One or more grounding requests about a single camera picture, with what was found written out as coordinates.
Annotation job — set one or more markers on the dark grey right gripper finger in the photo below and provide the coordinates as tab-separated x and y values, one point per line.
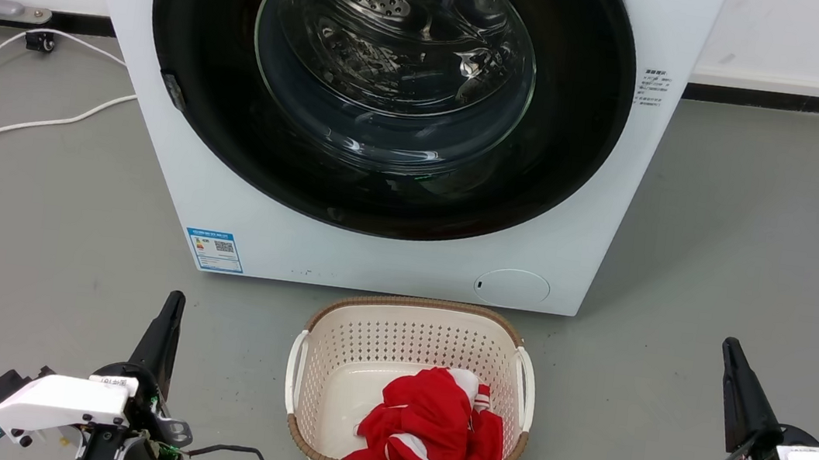
736	403
759	406

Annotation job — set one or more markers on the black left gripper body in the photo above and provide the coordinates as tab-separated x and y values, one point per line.
153	437

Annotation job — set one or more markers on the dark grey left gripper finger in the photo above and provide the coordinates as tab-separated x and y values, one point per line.
152	343
168	349

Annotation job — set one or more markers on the white front-load washing machine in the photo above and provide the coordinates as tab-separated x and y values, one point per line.
405	265

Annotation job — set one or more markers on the black round glass washer door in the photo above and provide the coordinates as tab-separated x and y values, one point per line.
201	17

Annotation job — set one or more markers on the blue energy label sticker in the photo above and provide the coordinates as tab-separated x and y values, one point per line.
215	250

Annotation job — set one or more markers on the cream perforated laundry basket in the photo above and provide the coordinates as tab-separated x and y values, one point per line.
364	342

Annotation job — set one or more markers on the round white filter cover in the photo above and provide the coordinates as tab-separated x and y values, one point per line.
513	287

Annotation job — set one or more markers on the red and white garment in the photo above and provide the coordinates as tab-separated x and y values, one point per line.
425	419

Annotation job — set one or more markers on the small black caster wheel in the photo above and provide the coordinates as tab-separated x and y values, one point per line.
39	41

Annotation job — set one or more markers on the small text sticker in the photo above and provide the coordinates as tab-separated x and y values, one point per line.
653	88

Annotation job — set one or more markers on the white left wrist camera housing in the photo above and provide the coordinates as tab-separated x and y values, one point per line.
60	400

